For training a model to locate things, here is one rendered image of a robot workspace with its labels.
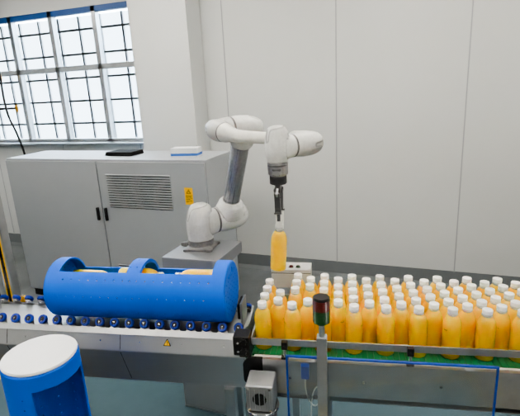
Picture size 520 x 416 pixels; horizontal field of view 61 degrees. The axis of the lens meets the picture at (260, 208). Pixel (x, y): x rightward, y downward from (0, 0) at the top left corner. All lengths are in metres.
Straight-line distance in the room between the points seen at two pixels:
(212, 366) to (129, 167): 2.25
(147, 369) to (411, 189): 3.09
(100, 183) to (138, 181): 0.41
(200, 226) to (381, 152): 2.37
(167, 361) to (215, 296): 0.44
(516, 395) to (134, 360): 1.64
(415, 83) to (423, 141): 0.53
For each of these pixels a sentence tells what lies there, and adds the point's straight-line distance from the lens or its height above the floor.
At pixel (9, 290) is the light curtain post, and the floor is 0.90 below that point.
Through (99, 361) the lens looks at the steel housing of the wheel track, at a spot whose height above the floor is 0.75.
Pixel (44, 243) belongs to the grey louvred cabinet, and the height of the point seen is 0.60.
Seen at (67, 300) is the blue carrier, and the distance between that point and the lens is 2.28.
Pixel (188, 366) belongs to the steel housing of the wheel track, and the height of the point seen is 0.75.
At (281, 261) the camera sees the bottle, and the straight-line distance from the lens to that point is 2.02.
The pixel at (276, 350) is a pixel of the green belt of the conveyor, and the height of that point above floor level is 0.90.
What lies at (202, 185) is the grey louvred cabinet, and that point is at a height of 1.24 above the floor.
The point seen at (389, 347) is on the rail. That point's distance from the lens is 1.94.
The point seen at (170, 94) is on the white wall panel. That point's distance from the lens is 4.81.
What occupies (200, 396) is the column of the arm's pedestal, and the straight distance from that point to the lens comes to 3.12.
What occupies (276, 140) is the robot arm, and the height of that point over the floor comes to 1.78.
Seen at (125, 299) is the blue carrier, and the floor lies 1.11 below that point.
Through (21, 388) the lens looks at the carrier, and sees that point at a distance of 1.96.
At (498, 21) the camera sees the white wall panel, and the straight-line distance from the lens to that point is 4.47.
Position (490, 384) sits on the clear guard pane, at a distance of 2.00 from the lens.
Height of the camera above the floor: 2.00
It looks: 15 degrees down
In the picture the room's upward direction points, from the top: 3 degrees counter-clockwise
